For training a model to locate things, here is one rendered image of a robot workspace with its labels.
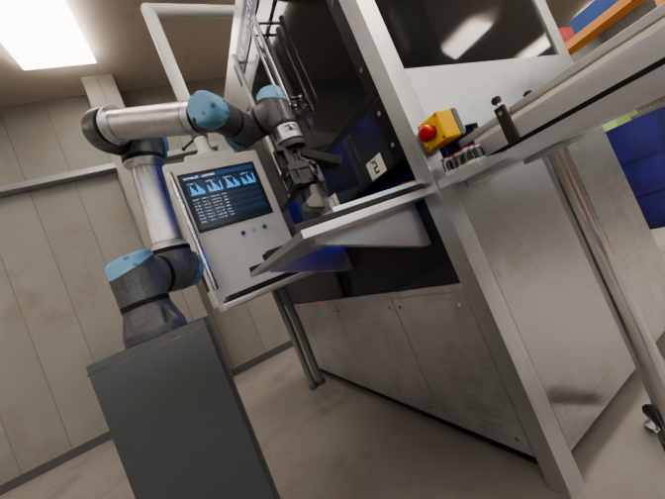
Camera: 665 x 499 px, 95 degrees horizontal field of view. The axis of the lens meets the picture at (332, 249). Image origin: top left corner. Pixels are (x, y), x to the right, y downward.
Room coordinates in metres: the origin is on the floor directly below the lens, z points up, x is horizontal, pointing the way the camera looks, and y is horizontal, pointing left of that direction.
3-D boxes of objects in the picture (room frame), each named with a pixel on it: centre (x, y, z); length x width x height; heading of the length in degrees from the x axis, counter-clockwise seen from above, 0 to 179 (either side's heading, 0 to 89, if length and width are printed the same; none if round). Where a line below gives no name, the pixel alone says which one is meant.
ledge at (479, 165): (0.77, -0.41, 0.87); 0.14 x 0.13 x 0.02; 116
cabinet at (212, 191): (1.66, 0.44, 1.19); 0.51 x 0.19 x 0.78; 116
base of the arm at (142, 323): (0.81, 0.52, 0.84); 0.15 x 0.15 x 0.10
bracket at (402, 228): (0.83, -0.11, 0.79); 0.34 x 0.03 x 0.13; 116
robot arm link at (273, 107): (0.79, 0.00, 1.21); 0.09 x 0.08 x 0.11; 72
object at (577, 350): (1.95, -0.31, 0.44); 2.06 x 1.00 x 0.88; 26
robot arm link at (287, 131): (0.78, -0.01, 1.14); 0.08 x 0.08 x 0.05
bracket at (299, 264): (1.28, 0.11, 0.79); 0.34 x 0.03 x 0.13; 116
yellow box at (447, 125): (0.76, -0.37, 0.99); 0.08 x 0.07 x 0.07; 116
